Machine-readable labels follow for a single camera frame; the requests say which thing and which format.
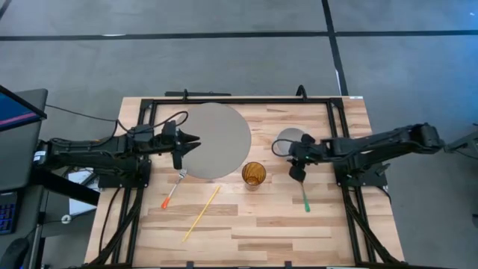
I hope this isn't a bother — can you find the utensil with green handle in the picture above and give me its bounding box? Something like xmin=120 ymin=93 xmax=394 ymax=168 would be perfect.
xmin=299 ymin=181 xmax=311 ymax=214

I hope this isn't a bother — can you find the black aluminium table frame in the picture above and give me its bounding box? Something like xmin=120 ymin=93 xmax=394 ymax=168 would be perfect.
xmin=85 ymin=95 xmax=405 ymax=269

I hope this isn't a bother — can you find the black computer mouse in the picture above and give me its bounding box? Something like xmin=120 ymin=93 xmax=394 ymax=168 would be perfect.
xmin=0 ymin=238 xmax=31 ymax=269

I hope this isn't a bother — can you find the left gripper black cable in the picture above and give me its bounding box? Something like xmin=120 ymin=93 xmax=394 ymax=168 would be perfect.
xmin=128 ymin=110 xmax=190 ymax=135

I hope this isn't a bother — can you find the amber ribbed drinking glass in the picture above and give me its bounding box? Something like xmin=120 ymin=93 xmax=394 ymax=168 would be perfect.
xmin=241 ymin=161 xmax=267 ymax=192

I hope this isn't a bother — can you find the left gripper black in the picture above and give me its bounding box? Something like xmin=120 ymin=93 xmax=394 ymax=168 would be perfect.
xmin=151 ymin=120 xmax=202 ymax=170

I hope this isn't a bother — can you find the fork with orange handle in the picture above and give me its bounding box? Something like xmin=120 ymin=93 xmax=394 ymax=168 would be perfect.
xmin=161 ymin=168 xmax=188 ymax=210

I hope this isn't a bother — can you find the black bar behind table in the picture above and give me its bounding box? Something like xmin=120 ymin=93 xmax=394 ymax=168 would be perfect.
xmin=164 ymin=88 xmax=232 ymax=98

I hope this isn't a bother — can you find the yellow chopstick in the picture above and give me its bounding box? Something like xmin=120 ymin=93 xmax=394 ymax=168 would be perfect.
xmin=181 ymin=185 xmax=222 ymax=243

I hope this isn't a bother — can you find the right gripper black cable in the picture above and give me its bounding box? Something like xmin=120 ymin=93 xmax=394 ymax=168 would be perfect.
xmin=270 ymin=138 xmax=297 ymax=158

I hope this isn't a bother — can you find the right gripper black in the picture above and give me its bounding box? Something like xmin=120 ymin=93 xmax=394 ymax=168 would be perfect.
xmin=288 ymin=140 xmax=324 ymax=183

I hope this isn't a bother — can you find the thin black floor cable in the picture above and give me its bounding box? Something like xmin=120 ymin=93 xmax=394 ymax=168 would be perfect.
xmin=45 ymin=104 xmax=130 ymax=132

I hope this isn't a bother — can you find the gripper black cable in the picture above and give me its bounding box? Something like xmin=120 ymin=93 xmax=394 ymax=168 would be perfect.
xmin=128 ymin=110 xmax=190 ymax=135
xmin=270 ymin=138 xmax=297 ymax=158

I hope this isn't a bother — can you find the small grey bowl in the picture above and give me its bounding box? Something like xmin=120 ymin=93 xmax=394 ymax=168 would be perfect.
xmin=275 ymin=127 xmax=308 ymax=157

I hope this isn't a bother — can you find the grey metal stand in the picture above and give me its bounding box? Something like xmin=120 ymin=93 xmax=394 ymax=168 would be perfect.
xmin=444 ymin=129 xmax=478 ymax=162

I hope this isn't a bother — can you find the monitor with blue screen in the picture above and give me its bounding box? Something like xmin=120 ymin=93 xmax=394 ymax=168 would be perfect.
xmin=0 ymin=84 xmax=49 ymax=132

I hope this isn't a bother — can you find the black keyboard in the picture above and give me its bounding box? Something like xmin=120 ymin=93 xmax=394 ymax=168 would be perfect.
xmin=0 ymin=191 xmax=19 ymax=236

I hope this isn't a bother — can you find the large round grey placemat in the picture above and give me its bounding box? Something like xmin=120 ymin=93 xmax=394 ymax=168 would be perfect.
xmin=175 ymin=102 xmax=252 ymax=180

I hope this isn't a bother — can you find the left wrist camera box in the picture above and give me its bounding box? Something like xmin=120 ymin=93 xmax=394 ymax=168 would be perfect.
xmin=132 ymin=124 xmax=152 ymax=143

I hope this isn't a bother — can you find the black hook clamp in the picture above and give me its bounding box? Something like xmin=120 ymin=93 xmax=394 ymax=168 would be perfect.
xmin=294 ymin=84 xmax=309 ymax=102

